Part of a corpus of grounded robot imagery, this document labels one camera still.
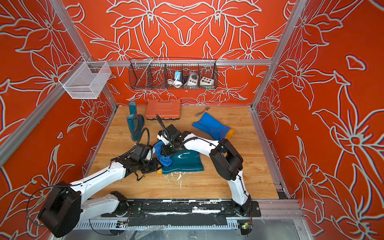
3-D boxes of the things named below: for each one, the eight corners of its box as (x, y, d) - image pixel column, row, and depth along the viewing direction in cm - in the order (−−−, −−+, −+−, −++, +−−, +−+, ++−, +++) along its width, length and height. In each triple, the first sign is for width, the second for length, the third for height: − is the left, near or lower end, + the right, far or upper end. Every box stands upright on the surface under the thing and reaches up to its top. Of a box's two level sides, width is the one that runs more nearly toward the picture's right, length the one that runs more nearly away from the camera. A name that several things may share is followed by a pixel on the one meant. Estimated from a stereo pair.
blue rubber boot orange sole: (193, 125, 110) (194, 120, 105) (205, 115, 116) (206, 110, 112) (221, 146, 98) (223, 141, 94) (233, 133, 105) (235, 128, 100)
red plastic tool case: (145, 121, 113) (142, 115, 107) (149, 104, 124) (147, 98, 119) (180, 121, 113) (179, 115, 107) (181, 104, 124) (181, 98, 119)
